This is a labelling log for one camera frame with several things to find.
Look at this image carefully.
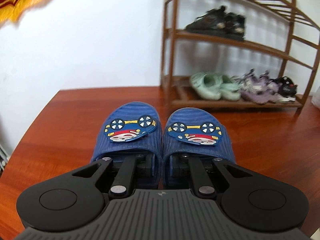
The blue slipper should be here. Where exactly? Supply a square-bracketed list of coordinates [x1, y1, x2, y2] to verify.
[162, 107, 235, 186]
[91, 101, 162, 187]

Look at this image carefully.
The black leather boot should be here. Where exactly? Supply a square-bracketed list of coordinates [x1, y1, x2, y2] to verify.
[223, 12, 246, 41]
[185, 5, 226, 37]

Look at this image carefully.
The brown wooden shoe rack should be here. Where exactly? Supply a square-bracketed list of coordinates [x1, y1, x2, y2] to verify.
[161, 0, 319, 114]

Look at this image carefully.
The black sport sandal silver sole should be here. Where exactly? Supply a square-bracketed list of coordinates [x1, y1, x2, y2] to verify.
[271, 76, 297, 103]

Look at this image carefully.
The white purple plastic bag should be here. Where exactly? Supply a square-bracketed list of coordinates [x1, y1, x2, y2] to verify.
[311, 87, 320, 109]

